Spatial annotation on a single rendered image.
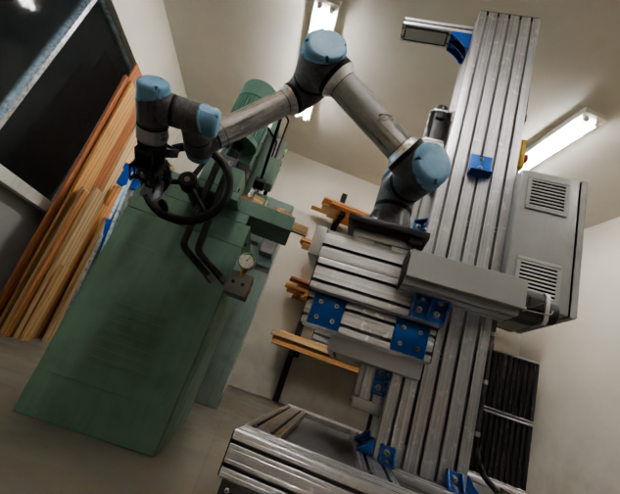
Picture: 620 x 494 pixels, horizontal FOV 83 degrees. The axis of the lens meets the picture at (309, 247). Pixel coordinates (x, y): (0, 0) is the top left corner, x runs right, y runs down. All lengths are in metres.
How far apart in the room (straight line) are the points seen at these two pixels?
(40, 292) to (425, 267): 2.36
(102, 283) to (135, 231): 0.20
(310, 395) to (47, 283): 2.49
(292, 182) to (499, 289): 3.53
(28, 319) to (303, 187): 2.85
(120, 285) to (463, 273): 1.06
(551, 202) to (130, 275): 1.42
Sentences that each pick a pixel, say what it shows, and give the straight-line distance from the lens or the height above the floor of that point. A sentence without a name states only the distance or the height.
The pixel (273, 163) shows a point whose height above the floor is 1.27.
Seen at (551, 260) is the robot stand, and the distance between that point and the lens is 1.30.
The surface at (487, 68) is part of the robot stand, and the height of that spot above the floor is 1.72.
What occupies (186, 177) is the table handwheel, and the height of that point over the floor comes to 0.81.
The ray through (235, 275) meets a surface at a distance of 1.25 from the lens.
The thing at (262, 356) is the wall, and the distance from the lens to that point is 3.77.
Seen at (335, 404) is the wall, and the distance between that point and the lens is 3.91.
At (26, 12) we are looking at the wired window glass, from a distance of 2.68.
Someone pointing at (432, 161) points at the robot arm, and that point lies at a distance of 0.99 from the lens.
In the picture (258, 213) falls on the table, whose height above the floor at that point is 0.86.
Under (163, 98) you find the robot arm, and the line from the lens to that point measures 0.93.
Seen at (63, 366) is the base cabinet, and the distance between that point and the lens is 1.38.
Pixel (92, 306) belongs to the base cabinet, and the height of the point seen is 0.35.
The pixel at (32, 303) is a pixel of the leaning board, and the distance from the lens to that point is 2.74.
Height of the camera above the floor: 0.39
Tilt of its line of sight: 18 degrees up
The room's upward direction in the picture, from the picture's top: 20 degrees clockwise
